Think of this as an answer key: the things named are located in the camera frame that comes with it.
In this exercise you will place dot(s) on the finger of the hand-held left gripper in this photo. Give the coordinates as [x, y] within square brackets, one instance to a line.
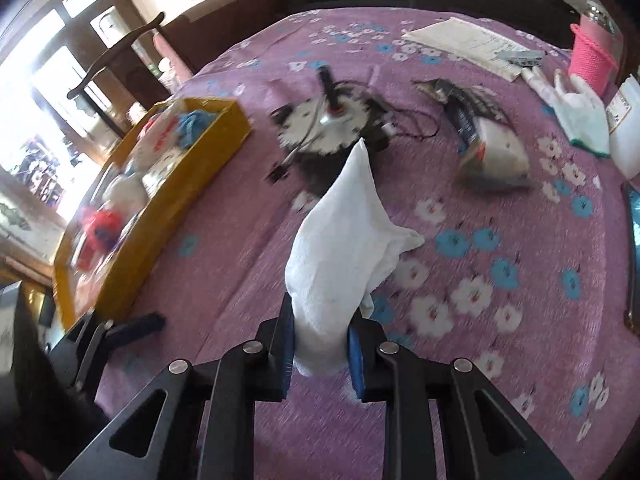
[85, 325]
[137, 326]

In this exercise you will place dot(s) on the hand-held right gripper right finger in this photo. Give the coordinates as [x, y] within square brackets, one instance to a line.
[356, 360]

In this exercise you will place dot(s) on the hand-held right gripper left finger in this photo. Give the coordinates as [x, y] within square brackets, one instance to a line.
[286, 345]

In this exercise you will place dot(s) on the yellow cardboard box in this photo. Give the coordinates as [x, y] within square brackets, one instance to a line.
[145, 230]

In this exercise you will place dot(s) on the white towel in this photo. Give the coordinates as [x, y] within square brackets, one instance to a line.
[340, 260]

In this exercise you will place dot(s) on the red mesh scrubber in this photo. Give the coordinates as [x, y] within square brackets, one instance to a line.
[102, 227]

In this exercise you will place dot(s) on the purple floral tablecloth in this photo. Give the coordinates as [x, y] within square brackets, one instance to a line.
[475, 200]

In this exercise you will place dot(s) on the blue cloth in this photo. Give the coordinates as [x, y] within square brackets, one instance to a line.
[195, 127]

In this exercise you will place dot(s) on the black motor with toothed disc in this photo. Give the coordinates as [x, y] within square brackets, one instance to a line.
[320, 130]

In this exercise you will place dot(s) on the dark patterned packet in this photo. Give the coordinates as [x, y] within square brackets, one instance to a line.
[480, 135]

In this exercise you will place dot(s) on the dark wooden chair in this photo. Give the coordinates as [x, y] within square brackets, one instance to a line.
[120, 60]

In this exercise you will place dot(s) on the black smartphone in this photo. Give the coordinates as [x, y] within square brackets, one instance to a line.
[634, 240]

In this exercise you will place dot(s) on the brown armchair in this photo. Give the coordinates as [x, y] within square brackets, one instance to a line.
[225, 15]

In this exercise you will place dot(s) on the white work glove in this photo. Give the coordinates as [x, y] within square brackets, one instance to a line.
[580, 110]

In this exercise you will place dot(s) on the paper notebook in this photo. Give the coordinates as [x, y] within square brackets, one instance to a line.
[465, 40]

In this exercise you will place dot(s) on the white plastic jar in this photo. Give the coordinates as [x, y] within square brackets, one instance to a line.
[625, 125]

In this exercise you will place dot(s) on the pink knit-covered bottle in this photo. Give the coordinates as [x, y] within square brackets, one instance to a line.
[592, 60]

